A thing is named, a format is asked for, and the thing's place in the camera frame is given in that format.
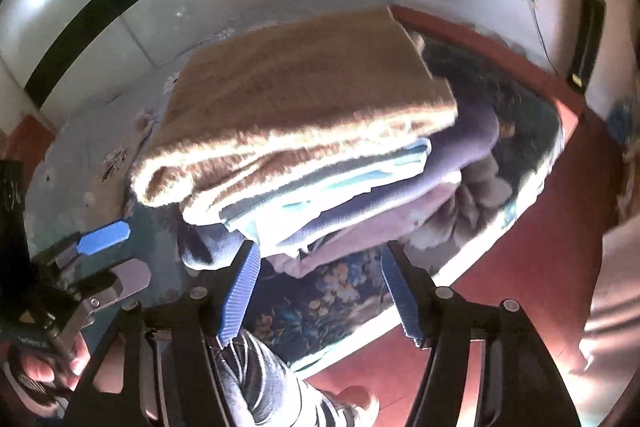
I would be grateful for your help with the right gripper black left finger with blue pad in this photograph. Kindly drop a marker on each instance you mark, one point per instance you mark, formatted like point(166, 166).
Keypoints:
point(195, 329)

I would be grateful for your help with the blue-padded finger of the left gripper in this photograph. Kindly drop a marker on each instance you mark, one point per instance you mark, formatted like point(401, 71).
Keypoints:
point(103, 238)

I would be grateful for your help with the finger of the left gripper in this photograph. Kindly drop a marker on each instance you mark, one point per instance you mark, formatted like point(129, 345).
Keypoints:
point(119, 282)

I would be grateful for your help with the tan knitted sweater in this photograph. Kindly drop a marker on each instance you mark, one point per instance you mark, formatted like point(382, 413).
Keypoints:
point(254, 113)

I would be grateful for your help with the person's left hand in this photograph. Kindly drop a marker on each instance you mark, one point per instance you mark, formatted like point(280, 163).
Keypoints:
point(67, 372)

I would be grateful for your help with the grey floral quilt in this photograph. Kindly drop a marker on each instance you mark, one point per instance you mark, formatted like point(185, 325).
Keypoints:
point(59, 195)

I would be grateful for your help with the person's patterned trouser leg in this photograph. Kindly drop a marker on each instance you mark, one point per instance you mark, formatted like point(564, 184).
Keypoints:
point(261, 390)

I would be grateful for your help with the red wooden headboard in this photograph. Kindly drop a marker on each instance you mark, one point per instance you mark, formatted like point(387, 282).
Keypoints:
point(27, 143)

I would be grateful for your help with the teal floral bed sheet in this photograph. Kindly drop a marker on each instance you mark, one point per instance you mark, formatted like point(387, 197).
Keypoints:
point(337, 309)

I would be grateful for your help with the light blue garment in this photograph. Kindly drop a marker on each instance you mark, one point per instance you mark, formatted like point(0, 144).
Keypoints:
point(303, 200)

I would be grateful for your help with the purple folded garment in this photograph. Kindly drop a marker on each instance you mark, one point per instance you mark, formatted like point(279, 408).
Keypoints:
point(469, 139)

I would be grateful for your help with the dark wall-mounted device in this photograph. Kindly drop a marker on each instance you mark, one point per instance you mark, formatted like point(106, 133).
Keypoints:
point(588, 40)

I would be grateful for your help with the wall socket with cable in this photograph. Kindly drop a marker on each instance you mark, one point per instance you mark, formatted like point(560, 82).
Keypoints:
point(533, 11)

